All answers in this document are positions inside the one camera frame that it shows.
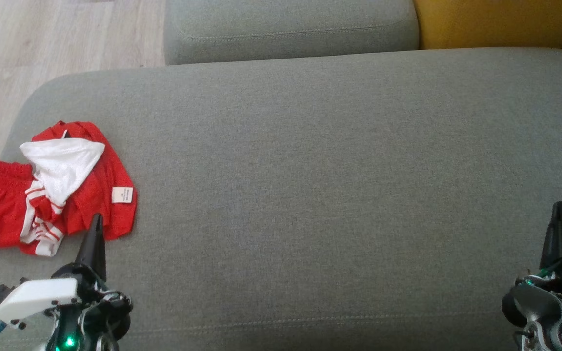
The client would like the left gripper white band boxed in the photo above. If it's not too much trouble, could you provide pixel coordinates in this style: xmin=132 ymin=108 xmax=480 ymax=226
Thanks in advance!
xmin=0 ymin=213 xmax=133 ymax=351

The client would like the yellow sofa backrest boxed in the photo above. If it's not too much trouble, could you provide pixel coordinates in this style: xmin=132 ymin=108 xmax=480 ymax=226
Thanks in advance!
xmin=414 ymin=0 xmax=562 ymax=49

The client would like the large grey sofa seat cushion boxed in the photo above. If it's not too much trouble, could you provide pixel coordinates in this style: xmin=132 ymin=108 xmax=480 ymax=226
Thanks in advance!
xmin=0 ymin=47 xmax=562 ymax=351

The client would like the small grey sofa seat cushion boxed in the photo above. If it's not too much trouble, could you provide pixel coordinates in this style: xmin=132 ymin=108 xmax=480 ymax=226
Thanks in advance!
xmin=164 ymin=0 xmax=420 ymax=65

